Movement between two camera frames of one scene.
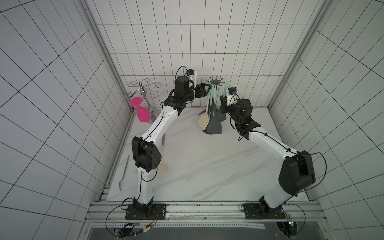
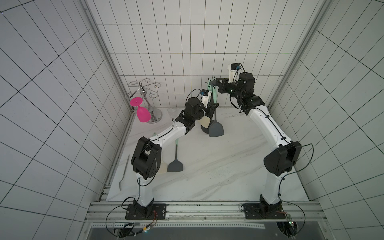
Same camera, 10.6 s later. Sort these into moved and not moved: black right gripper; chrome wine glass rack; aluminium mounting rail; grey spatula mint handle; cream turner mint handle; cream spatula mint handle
Moved: grey spatula mint handle; black right gripper
Not moved: chrome wine glass rack; cream turner mint handle; cream spatula mint handle; aluminium mounting rail
